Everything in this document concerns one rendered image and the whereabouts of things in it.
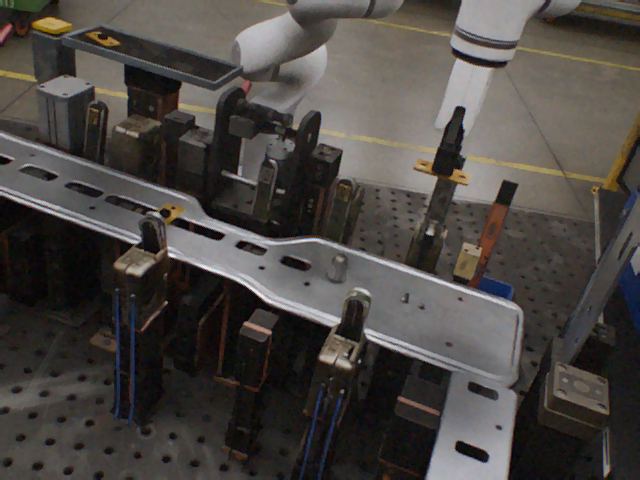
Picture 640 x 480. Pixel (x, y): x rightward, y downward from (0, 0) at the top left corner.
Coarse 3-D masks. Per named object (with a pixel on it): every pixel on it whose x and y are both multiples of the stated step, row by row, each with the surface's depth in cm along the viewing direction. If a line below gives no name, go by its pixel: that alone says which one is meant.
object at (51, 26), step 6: (36, 24) 144; (42, 24) 144; (48, 24) 145; (54, 24) 145; (60, 24) 146; (66, 24) 147; (42, 30) 144; (48, 30) 143; (54, 30) 143; (60, 30) 145; (66, 30) 147
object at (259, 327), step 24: (264, 312) 103; (240, 336) 98; (264, 336) 98; (240, 360) 101; (264, 360) 101; (240, 384) 104; (264, 384) 110; (240, 408) 108; (240, 432) 111; (240, 456) 113
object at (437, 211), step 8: (464, 160) 110; (456, 168) 108; (440, 184) 113; (448, 184) 113; (456, 184) 112; (440, 192) 114; (448, 192) 113; (432, 200) 114; (440, 200) 114; (448, 200) 113; (432, 208) 115; (440, 208) 115; (448, 208) 114; (432, 216) 116; (440, 216) 116; (424, 224) 116; (440, 224) 115; (424, 232) 117; (440, 232) 116
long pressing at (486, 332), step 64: (0, 192) 117; (64, 192) 120; (128, 192) 123; (192, 256) 110; (256, 256) 113; (320, 256) 116; (320, 320) 103; (384, 320) 104; (448, 320) 107; (512, 320) 110; (512, 384) 98
